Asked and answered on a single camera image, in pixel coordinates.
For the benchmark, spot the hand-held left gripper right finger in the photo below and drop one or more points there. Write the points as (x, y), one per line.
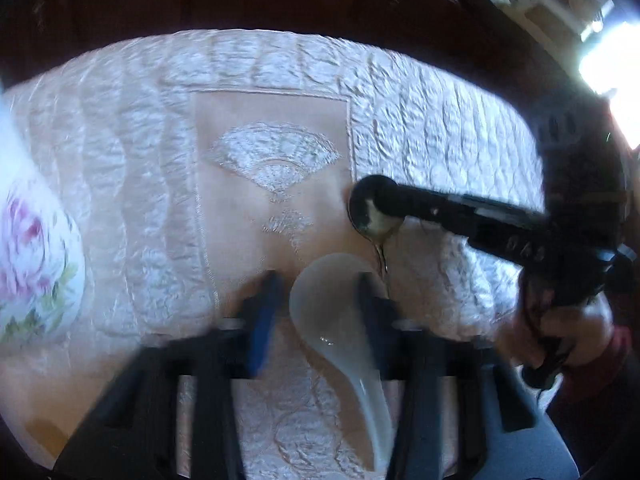
(372, 320)

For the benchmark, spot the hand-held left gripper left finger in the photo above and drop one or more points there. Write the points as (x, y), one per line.
(262, 320)

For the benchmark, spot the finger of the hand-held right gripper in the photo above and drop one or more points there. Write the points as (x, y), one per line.
(450, 210)

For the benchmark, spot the white ceramic soup spoon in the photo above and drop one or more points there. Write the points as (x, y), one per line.
(325, 300)

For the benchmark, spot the metal spoon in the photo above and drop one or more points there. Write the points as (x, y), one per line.
(372, 227)

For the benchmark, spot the white floral ceramic cup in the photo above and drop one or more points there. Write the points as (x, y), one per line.
(35, 270)

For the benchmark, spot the person's right forearm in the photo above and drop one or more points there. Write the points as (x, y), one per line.
(605, 390)

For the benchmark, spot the person's right hand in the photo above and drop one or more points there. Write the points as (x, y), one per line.
(585, 330)

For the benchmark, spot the cream quilted tablecloth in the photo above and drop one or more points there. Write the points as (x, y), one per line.
(150, 185)

